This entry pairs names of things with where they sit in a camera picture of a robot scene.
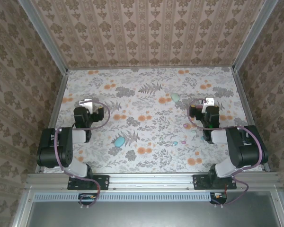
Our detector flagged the blue earbud charging case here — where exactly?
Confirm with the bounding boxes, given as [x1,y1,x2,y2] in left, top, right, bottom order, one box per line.
[114,137,126,148]

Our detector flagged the black wiring connector box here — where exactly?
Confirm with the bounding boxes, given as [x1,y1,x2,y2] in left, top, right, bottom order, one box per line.
[78,192,98,206]
[210,192,228,205]

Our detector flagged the wide aluminium mounting beam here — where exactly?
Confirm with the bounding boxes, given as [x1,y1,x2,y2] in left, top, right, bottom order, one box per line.
[26,172,284,192]

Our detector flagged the grey metal panel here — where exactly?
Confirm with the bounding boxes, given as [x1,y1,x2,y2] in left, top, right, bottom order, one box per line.
[10,189,284,227]

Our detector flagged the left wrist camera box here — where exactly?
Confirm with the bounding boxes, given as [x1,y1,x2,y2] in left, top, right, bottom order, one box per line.
[78,99,96,114]

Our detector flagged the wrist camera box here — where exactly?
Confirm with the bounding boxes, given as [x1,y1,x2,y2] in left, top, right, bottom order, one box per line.
[78,99,96,114]
[202,96,215,113]

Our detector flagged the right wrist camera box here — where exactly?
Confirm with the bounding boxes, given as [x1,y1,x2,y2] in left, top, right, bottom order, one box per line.
[202,96,215,113]

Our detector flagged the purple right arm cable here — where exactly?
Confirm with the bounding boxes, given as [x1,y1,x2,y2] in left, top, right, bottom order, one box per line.
[188,98,263,209]

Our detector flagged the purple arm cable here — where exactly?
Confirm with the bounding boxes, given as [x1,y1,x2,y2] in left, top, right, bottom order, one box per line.
[188,98,263,209]
[53,99,111,210]

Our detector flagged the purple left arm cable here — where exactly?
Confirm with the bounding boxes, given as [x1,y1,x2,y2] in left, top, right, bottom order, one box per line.
[53,99,111,210]

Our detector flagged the aluminium side rail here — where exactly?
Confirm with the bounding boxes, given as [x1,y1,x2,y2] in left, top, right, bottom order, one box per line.
[34,70,69,173]
[231,68,271,173]

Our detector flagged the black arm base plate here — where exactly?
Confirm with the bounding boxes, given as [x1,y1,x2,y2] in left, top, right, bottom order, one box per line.
[193,174,237,191]
[67,174,110,191]

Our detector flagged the thin aluminium wall rail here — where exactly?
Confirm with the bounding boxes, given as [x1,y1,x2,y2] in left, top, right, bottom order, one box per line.
[68,65,233,70]

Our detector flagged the aluminium corner post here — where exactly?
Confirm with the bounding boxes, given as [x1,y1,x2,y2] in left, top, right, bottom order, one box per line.
[231,0,280,71]
[17,0,69,75]

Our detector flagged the grey slotted cable duct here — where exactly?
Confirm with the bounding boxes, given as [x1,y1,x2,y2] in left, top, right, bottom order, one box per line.
[34,192,212,202]

